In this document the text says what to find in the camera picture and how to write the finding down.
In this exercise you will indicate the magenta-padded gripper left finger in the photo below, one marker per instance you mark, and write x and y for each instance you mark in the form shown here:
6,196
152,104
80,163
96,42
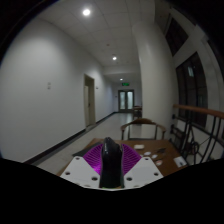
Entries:
78,170

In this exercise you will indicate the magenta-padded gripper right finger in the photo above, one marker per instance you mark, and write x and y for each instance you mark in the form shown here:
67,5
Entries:
143,171

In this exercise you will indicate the black vertical computer mouse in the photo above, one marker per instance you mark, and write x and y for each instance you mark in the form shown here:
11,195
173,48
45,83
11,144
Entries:
111,163

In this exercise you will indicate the small white card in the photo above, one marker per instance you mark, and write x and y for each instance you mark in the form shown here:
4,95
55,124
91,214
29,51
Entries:
147,153
154,156
158,162

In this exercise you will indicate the small white box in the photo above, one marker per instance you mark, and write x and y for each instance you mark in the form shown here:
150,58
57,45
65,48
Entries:
139,146

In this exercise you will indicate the white notepad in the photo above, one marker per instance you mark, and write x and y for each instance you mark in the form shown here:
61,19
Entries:
180,161

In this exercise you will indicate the wooden armchair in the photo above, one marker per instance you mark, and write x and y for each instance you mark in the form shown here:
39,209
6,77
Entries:
143,121

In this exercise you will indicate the small dark chair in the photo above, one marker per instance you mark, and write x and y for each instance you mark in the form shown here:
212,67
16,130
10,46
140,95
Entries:
137,112

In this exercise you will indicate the open side door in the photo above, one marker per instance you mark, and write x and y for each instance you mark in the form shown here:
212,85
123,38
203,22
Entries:
89,100

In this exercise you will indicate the glass double door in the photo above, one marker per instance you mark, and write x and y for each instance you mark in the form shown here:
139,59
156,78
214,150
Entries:
126,100

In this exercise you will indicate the black railing with wooden handrail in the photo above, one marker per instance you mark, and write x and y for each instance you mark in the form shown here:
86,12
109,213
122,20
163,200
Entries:
200,110

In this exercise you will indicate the green exit sign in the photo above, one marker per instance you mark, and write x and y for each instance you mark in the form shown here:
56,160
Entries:
125,84

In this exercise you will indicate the large dark framed window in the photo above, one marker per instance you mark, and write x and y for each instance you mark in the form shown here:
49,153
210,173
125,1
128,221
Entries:
191,90

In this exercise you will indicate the dark transom window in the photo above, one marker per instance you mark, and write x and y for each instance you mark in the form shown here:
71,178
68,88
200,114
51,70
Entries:
176,36

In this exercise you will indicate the ceiling lights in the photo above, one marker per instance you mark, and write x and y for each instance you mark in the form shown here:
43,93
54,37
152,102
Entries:
86,12

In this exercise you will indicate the white wall switch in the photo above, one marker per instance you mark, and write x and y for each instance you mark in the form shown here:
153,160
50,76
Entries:
49,85

